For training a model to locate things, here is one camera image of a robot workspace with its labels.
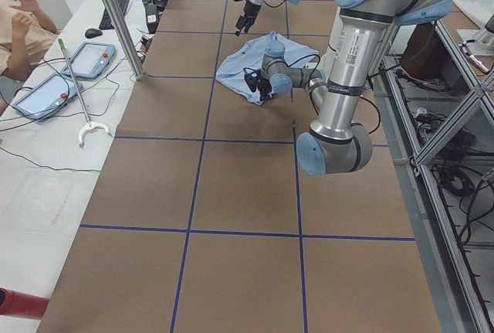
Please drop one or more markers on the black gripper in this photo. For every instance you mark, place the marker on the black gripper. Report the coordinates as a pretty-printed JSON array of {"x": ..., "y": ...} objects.
[
  {"x": 264, "y": 83},
  {"x": 248, "y": 9}
]

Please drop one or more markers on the person in beige clothes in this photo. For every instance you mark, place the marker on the person in beige clothes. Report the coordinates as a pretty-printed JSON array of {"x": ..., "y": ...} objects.
[{"x": 27, "y": 33}]

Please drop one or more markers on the black computer mouse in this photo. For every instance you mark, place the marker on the black computer mouse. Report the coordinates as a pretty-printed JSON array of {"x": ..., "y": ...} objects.
[{"x": 93, "y": 33}]

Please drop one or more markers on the light blue t-shirt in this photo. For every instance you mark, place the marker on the light blue t-shirt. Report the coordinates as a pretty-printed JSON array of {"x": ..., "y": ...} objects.
[{"x": 281, "y": 61}]

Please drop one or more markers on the blue teach pendant near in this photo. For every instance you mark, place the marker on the blue teach pendant near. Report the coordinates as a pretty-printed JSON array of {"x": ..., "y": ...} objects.
[{"x": 47, "y": 98}]

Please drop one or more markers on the aluminium frame post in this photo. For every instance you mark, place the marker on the aluminium frame post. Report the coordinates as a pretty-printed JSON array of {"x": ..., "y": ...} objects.
[{"x": 124, "y": 37}]

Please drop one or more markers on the red cylindrical object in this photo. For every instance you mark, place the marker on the red cylindrical object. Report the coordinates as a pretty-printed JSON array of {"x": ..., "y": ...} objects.
[{"x": 20, "y": 305}]

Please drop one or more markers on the blue teach pendant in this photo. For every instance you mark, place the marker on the blue teach pendant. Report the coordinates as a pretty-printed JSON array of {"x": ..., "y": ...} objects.
[
  {"x": 90, "y": 59},
  {"x": 47, "y": 98}
]

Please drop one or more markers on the aluminium side frame rail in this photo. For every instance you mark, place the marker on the aluminium side frame rail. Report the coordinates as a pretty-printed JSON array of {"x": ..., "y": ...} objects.
[{"x": 435, "y": 85}]

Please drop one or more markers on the blue teach pendant far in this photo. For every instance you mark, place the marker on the blue teach pendant far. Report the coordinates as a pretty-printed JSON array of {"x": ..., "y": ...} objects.
[{"x": 90, "y": 59}]

